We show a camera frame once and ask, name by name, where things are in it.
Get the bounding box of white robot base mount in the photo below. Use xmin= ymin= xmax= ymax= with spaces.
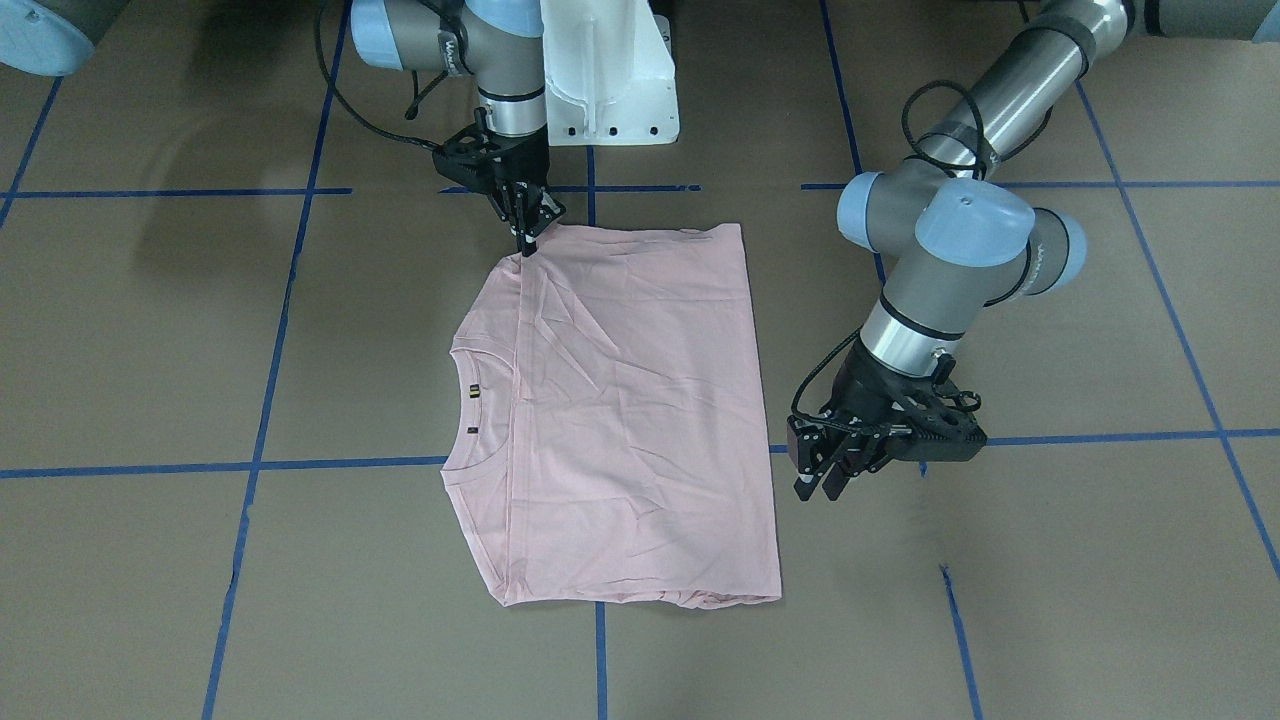
xmin=540 ymin=1 xmax=681 ymax=147

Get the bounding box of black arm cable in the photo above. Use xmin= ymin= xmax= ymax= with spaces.
xmin=314 ymin=0 xmax=471 ymax=151
xmin=790 ymin=79 xmax=1051 ymax=421

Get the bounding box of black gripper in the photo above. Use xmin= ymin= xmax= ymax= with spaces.
xmin=431 ymin=108 xmax=564 ymax=258
xmin=787 ymin=334 xmax=988 ymax=502

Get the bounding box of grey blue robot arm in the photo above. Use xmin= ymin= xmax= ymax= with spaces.
xmin=1 ymin=1 xmax=564 ymax=258
xmin=787 ymin=1 xmax=1277 ymax=501

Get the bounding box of pink Snoopy t-shirt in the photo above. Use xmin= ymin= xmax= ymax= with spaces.
xmin=442 ymin=223 xmax=783 ymax=610

